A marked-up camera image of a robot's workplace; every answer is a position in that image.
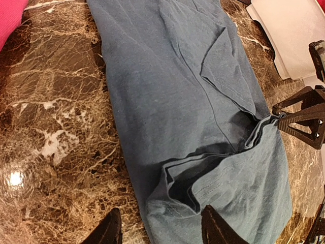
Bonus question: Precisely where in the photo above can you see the pink trousers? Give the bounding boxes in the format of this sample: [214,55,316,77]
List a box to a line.
[0,0,28,49]

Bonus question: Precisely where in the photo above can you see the white plastic laundry bin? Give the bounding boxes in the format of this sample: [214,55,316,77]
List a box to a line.
[246,0,324,80]

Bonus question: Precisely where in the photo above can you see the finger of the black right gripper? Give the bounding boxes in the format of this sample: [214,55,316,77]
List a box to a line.
[278,112,324,149]
[272,85,324,117]

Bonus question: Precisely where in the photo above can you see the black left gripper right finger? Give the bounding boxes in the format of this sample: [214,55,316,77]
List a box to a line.
[201,205,248,244]

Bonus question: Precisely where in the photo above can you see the dark blue garment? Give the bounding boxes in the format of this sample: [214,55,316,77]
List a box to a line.
[88,1,292,243]

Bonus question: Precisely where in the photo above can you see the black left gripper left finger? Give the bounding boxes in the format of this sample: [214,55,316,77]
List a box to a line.
[81,207,122,244]

